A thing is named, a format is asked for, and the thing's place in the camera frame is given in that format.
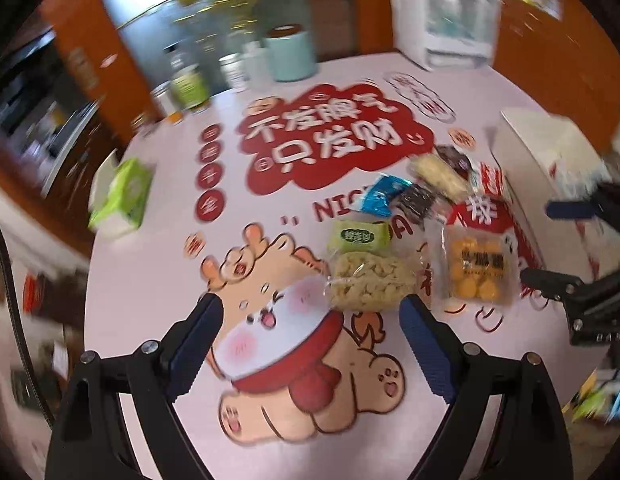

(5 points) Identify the glass bottle green label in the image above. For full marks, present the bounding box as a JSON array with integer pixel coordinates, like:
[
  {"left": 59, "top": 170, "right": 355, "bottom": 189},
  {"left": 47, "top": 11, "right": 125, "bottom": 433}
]
[{"left": 162, "top": 42, "right": 211, "bottom": 111}]

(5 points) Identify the red white cookie packet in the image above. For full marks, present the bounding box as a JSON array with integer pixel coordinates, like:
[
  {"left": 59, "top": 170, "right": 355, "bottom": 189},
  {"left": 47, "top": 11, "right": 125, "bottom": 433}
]
[{"left": 470, "top": 160, "right": 508, "bottom": 198}]

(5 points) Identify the black cable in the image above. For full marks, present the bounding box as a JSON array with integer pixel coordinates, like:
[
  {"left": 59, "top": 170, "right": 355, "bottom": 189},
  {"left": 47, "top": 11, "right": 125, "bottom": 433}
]
[{"left": 0, "top": 215, "right": 55, "bottom": 431}]

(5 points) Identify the white plastic bin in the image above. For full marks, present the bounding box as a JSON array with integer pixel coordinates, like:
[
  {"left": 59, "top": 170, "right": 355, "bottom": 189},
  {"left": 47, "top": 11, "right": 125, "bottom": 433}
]
[{"left": 490, "top": 107, "right": 620, "bottom": 221}]

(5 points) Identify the white pill bottle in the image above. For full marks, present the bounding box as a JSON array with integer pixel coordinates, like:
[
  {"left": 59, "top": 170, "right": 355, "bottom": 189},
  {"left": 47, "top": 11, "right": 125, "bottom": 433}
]
[{"left": 219, "top": 54, "right": 249, "bottom": 93}]

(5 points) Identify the green tissue box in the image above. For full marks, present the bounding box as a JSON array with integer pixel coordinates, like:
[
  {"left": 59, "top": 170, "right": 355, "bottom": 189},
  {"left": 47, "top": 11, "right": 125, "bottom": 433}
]
[{"left": 87, "top": 152, "right": 155, "bottom": 236}]

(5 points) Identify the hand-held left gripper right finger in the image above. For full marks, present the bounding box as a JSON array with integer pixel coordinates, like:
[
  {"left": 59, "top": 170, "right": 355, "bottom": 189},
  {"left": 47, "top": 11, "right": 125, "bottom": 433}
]
[{"left": 399, "top": 294, "right": 576, "bottom": 480}]

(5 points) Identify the green snack packet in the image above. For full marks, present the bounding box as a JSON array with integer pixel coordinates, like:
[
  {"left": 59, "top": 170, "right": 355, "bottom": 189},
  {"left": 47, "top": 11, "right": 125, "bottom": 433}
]
[{"left": 327, "top": 217, "right": 395, "bottom": 258}]

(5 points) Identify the clear bag of pale candies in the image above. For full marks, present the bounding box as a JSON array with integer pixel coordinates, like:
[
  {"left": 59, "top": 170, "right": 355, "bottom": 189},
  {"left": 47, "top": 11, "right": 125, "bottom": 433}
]
[{"left": 325, "top": 250, "right": 425, "bottom": 313}]

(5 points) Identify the clear orange pastry packet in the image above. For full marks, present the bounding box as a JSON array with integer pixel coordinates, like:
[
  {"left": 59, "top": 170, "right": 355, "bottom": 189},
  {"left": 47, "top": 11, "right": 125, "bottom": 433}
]
[{"left": 425, "top": 220, "right": 523, "bottom": 311}]

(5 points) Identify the metal can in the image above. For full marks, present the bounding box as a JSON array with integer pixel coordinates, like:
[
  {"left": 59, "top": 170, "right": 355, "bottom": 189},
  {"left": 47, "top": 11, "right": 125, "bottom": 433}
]
[{"left": 152, "top": 82, "right": 183, "bottom": 126}]

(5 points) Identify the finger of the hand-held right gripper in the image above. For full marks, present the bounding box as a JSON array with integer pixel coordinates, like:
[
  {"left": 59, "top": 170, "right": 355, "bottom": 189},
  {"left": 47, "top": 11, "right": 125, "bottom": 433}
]
[
  {"left": 546, "top": 182, "right": 620, "bottom": 233},
  {"left": 520, "top": 260, "right": 620, "bottom": 347}
]

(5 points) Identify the wooden cabinet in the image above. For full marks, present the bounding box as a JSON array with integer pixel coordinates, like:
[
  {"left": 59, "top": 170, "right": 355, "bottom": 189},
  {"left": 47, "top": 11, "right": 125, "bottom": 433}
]
[{"left": 490, "top": 0, "right": 620, "bottom": 126}]

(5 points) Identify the blue foil packet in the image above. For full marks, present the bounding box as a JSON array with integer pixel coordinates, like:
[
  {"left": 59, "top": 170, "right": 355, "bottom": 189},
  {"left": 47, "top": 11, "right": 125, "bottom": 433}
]
[{"left": 360, "top": 172, "right": 413, "bottom": 218}]

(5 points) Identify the teal canister brown lid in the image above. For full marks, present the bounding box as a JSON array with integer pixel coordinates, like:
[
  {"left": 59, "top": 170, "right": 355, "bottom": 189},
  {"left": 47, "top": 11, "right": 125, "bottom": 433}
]
[{"left": 264, "top": 25, "right": 318, "bottom": 83}]

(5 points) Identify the glass sliding door gold ornament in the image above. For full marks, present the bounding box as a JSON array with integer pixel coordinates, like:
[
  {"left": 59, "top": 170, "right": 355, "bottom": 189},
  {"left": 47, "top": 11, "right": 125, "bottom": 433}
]
[{"left": 54, "top": 0, "right": 405, "bottom": 126}]

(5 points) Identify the clear pale rice cracker packet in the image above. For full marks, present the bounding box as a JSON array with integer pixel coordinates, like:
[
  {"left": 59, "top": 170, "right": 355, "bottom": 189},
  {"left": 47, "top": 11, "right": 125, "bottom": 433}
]
[{"left": 407, "top": 152, "right": 473, "bottom": 201}]

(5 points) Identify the translucent squeeze bottle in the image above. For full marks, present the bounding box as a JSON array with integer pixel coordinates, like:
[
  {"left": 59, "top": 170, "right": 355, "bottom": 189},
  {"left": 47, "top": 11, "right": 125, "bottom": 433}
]
[{"left": 242, "top": 42, "right": 271, "bottom": 86}]

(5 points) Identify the pink printed tablecloth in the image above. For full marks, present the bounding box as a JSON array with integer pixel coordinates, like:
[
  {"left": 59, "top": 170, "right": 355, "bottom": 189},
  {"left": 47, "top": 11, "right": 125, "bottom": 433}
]
[{"left": 84, "top": 50, "right": 606, "bottom": 480}]

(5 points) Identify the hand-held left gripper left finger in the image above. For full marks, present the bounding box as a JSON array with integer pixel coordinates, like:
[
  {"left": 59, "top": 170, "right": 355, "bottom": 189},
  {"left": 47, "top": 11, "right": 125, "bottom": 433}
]
[{"left": 44, "top": 292, "right": 225, "bottom": 480}]

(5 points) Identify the dark mixed nut packet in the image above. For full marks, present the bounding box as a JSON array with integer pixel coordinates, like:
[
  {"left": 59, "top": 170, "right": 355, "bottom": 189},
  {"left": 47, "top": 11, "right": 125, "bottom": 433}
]
[{"left": 390, "top": 182, "right": 441, "bottom": 223}]

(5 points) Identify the white sterilizer appliance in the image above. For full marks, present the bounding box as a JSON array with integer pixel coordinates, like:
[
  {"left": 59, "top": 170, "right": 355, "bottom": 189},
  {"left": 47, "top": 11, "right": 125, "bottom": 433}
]
[{"left": 390, "top": 0, "right": 501, "bottom": 71}]

